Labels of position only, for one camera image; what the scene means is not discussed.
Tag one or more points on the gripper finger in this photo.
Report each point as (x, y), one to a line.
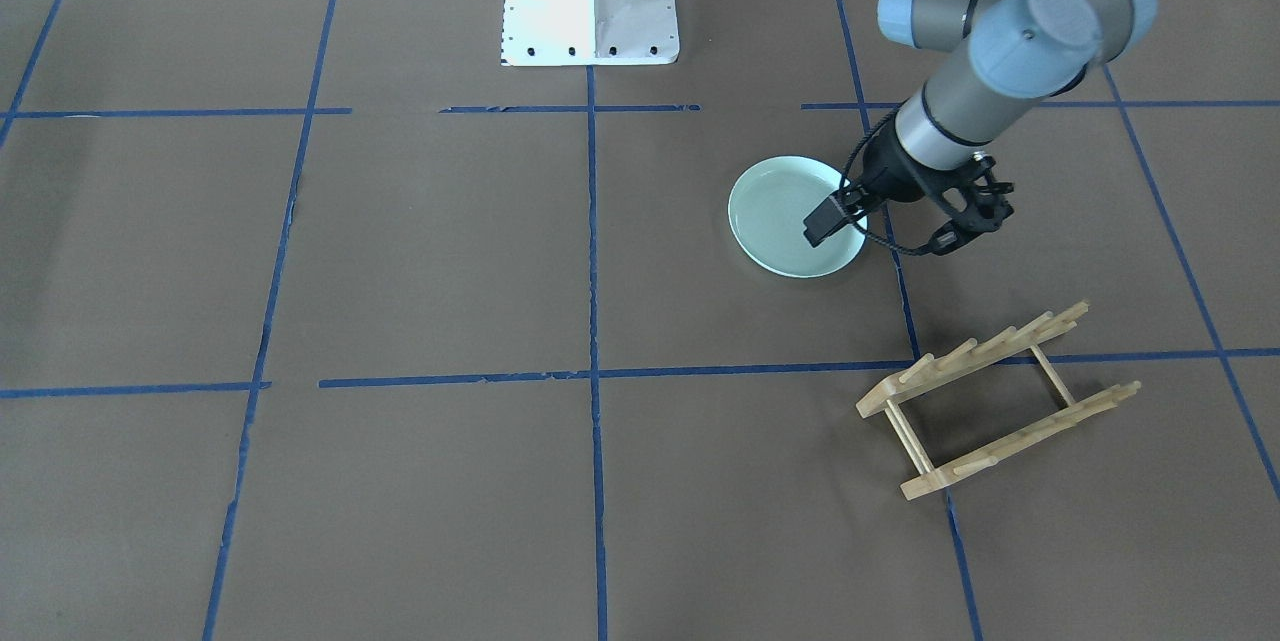
(836, 212)

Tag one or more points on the light green ceramic plate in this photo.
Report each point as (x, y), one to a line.
(767, 208)

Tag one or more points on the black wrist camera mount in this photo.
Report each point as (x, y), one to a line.
(974, 201)

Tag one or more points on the wooden dish rack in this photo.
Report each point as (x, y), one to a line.
(962, 412)

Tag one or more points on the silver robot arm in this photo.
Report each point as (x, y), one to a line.
(1002, 58)

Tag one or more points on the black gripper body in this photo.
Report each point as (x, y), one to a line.
(889, 177)

